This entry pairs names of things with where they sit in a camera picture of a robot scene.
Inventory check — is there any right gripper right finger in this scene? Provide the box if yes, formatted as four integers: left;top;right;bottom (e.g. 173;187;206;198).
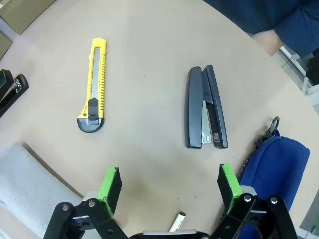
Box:
211;163;299;239

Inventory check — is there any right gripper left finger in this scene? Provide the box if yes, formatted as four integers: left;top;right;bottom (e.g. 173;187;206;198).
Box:
43;166;129;239

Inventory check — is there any blue fabric pouch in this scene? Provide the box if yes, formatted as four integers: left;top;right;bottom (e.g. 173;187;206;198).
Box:
238;116;311;239

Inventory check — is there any grey fabric pouch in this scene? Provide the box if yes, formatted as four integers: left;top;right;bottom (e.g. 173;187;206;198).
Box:
0;142;85;239

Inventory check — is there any black stapler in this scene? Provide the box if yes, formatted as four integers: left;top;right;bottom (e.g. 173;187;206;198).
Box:
0;69;29;118
184;64;229;149

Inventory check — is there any yellow utility knife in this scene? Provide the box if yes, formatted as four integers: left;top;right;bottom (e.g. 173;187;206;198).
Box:
76;37;108;133

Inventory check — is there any large cardboard box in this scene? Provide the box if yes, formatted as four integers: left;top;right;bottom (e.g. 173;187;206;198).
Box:
0;32;13;61

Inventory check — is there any person's left hand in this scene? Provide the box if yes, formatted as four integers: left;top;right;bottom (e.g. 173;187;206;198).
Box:
251;29;285;56

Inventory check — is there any white marker pen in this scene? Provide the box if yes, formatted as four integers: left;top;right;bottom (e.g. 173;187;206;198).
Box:
168;211;186;233

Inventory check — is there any white desk with metal legs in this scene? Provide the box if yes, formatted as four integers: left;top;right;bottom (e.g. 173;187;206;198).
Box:
279;46;319;95

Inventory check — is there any person in blue coat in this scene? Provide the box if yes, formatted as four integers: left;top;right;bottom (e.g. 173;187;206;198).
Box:
203;0;319;58

